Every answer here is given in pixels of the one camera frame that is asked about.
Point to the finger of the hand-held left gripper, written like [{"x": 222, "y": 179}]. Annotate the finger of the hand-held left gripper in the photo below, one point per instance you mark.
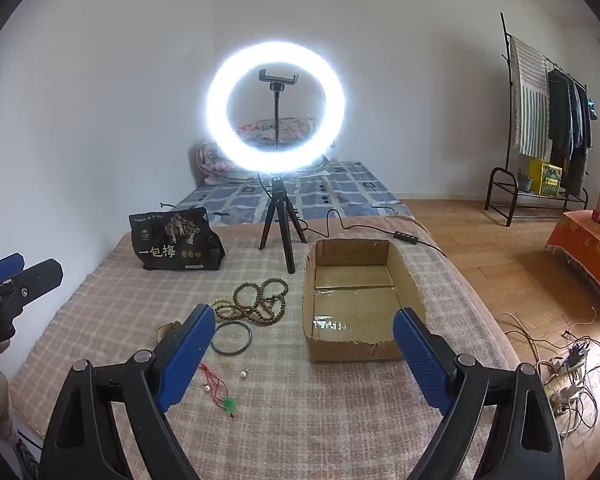
[
  {"x": 35, "y": 280},
  {"x": 2, "y": 267}
]

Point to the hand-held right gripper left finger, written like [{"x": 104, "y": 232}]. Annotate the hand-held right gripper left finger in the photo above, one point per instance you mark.
[{"x": 190, "y": 355}]

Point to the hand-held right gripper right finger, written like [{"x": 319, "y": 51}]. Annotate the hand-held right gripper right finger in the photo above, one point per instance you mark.
[{"x": 422, "y": 365}]

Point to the green bangle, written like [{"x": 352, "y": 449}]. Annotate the green bangle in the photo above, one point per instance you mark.
[{"x": 250, "y": 334}]

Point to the cardboard box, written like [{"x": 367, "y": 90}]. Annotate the cardboard box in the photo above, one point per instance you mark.
[{"x": 355, "y": 300}]

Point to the pink plaid blanket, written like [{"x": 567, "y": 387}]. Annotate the pink plaid blanket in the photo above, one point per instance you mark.
[{"x": 130, "y": 300}]

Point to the black printed snack bag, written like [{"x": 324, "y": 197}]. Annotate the black printed snack bag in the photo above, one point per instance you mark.
[{"x": 170, "y": 250}]

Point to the blue patterned bedsheet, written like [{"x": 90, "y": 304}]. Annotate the blue patterned bedsheet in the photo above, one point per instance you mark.
[{"x": 340, "y": 185}]

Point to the orange covered furniture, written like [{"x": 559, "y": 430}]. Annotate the orange covered furniture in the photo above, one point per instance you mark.
[{"x": 585, "y": 250}]

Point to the black metal clothes rack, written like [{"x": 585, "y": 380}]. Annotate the black metal clothes rack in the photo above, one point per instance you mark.
[{"x": 500, "y": 180}]

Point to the yellow crate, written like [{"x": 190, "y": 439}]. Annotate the yellow crate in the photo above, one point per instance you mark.
[{"x": 547, "y": 177}]

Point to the floral folded quilt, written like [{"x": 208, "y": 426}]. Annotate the floral folded quilt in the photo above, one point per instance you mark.
[{"x": 300, "y": 127}]

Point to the black phone holder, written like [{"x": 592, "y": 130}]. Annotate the black phone holder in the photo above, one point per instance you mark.
[{"x": 278, "y": 110}]

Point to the striped hanging cloth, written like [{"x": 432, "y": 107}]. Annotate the striped hanging cloth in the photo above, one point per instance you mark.
[{"x": 527, "y": 100}]

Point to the dark hanging clothes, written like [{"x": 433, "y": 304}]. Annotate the dark hanging clothes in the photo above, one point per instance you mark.
[{"x": 570, "y": 120}]

